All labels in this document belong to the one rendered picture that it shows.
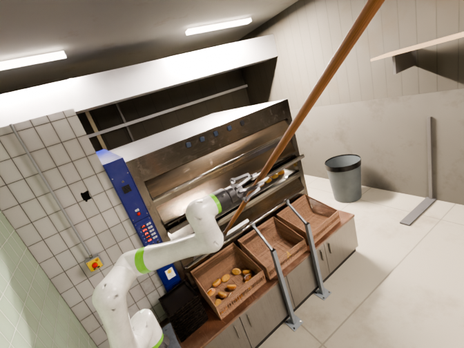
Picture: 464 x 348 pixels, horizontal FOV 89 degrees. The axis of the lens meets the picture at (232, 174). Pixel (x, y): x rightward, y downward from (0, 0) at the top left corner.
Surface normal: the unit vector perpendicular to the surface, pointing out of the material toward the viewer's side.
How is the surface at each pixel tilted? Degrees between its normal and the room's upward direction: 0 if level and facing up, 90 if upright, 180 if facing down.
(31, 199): 90
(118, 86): 90
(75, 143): 90
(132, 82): 90
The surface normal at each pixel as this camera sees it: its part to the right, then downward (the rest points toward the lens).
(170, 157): 0.53, 0.12
